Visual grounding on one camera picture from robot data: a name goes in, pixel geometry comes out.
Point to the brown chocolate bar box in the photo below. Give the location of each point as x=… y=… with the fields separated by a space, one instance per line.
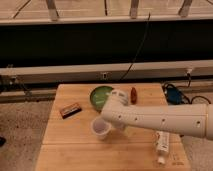
x=70 y=110

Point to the white wall outlet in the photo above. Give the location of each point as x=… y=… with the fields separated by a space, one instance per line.
x=105 y=75

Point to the green bowl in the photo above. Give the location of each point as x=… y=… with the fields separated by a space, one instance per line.
x=98 y=96

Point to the white toothpaste tube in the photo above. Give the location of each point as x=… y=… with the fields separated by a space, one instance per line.
x=162 y=146

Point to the white ceramic cup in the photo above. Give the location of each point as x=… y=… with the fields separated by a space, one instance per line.
x=100 y=128

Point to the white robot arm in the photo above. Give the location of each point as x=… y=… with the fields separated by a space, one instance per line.
x=190 y=119

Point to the blue power adapter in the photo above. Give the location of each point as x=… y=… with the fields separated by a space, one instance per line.
x=174 y=96

